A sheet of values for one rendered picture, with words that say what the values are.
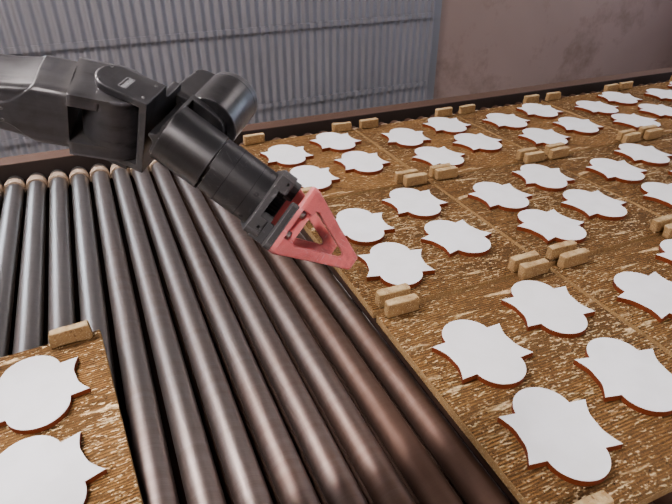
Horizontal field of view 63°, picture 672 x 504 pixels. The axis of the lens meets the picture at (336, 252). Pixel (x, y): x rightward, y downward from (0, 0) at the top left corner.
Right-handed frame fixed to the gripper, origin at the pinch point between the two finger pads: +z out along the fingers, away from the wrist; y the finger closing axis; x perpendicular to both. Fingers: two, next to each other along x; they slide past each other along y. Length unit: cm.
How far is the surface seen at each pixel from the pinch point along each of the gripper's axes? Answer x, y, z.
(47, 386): 37.0, 23.4, -15.9
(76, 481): 37.6, 8.6, -6.8
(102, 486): 36.6, 8.4, -4.1
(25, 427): 39.8, 17.2, -14.9
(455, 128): -51, 102, 32
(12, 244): 36, 68, -40
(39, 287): 36, 52, -28
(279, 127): -21, 113, -9
